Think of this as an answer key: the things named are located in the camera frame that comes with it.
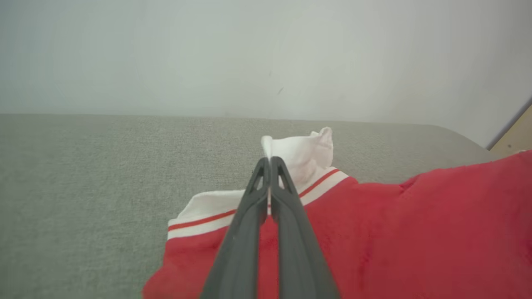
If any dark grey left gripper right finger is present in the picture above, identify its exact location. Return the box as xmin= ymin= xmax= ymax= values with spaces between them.
xmin=270 ymin=157 xmax=341 ymax=299

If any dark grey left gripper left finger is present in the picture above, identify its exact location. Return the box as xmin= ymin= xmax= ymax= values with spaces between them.
xmin=200 ymin=157 xmax=271 ymax=299

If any red jersey with white sleeves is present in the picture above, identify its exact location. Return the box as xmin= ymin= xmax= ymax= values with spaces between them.
xmin=141 ymin=127 xmax=532 ymax=299

